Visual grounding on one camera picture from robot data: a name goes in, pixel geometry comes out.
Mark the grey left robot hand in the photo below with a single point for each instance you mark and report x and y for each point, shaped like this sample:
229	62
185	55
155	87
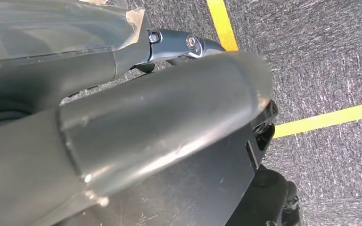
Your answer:
168	109

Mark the yellow floor tape square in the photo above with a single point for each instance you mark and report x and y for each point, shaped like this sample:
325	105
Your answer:
222	25

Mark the black left robot leg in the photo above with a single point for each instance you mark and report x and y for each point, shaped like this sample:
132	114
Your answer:
184	187

